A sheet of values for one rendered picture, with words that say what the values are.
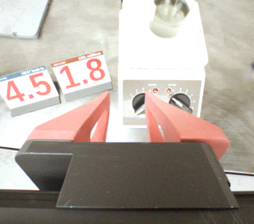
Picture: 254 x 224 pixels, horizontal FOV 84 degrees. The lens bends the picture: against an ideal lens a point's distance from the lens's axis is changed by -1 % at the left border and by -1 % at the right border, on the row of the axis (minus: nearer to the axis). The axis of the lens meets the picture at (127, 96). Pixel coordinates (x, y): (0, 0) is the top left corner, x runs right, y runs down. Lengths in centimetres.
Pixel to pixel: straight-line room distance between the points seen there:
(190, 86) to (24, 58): 32
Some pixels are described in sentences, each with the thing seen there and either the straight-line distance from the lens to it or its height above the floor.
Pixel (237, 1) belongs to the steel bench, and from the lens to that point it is 49.
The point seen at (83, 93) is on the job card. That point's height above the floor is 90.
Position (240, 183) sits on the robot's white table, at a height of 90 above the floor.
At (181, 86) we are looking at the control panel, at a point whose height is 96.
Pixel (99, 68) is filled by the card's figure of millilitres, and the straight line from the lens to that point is 27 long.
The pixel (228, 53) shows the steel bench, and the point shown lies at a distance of 38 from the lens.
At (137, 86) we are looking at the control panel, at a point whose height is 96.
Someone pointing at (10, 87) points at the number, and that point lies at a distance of 31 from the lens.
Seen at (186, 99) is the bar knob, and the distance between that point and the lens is 23.
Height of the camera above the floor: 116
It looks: 74 degrees down
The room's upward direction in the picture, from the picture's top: 2 degrees clockwise
